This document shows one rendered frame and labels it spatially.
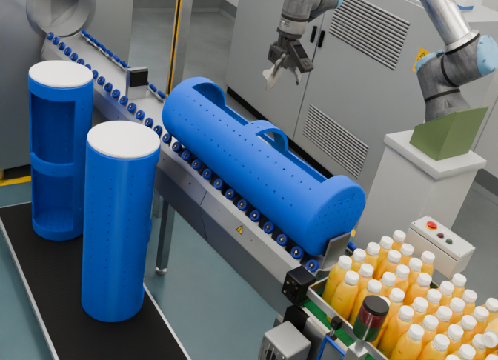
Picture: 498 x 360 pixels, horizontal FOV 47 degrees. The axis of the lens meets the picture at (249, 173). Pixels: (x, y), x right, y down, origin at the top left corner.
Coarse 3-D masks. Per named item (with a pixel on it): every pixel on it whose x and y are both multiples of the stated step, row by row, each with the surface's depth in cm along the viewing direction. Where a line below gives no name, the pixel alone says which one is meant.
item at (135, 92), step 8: (128, 72) 267; (136, 72) 267; (144, 72) 270; (128, 80) 269; (136, 80) 269; (144, 80) 272; (128, 88) 271; (136, 88) 274; (144, 88) 277; (128, 96) 273; (136, 96) 276; (144, 96) 279
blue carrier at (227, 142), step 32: (192, 96) 225; (224, 96) 243; (192, 128) 220; (224, 128) 211; (256, 128) 207; (224, 160) 208; (256, 160) 198; (288, 160) 193; (256, 192) 197; (288, 192) 187; (320, 192) 182; (352, 192) 187; (288, 224) 188; (320, 224) 185; (352, 224) 199
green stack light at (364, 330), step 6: (354, 324) 140; (360, 324) 137; (354, 330) 139; (360, 330) 137; (366, 330) 136; (372, 330) 136; (378, 330) 137; (360, 336) 138; (366, 336) 137; (372, 336) 137
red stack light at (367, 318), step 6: (360, 312) 137; (366, 312) 134; (360, 318) 137; (366, 318) 135; (372, 318) 134; (378, 318) 134; (384, 318) 135; (366, 324) 136; (372, 324) 135; (378, 324) 135
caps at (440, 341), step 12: (456, 276) 178; (444, 288) 173; (420, 300) 166; (432, 300) 169; (456, 300) 169; (468, 300) 171; (492, 300) 172; (408, 312) 161; (444, 312) 163; (480, 312) 166; (432, 324) 158; (468, 324) 161; (420, 336) 154; (444, 336) 155; (456, 336) 157; (480, 336) 157; (444, 348) 153; (468, 348) 153; (480, 348) 156
